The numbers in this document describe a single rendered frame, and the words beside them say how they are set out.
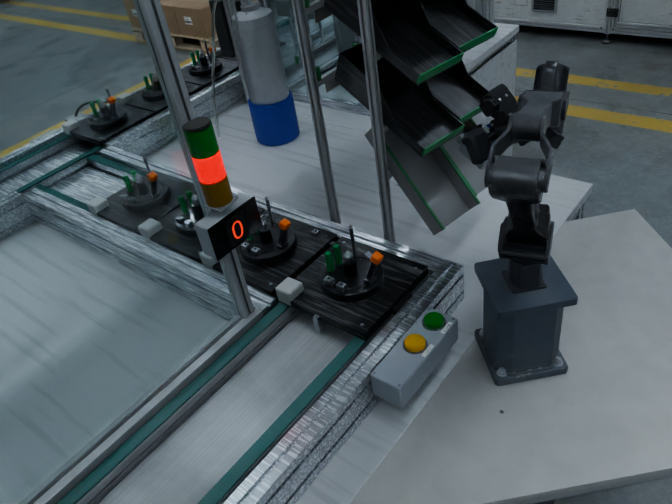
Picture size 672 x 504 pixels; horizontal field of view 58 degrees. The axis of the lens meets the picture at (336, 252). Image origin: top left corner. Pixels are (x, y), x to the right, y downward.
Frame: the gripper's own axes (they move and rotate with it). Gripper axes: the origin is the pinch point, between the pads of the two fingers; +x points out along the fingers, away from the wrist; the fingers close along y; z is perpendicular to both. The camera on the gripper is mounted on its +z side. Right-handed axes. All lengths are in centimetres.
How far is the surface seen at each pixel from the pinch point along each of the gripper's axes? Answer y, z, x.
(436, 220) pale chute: 6.8, -15.5, 15.0
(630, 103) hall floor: -266, -72, 137
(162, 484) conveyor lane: 83, -28, 17
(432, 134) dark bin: 0.6, 2.2, 13.2
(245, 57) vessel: -9, 37, 95
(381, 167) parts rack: 10.1, -0.4, 21.9
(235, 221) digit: 48, 6, 18
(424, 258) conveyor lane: 11.8, -22.5, 17.7
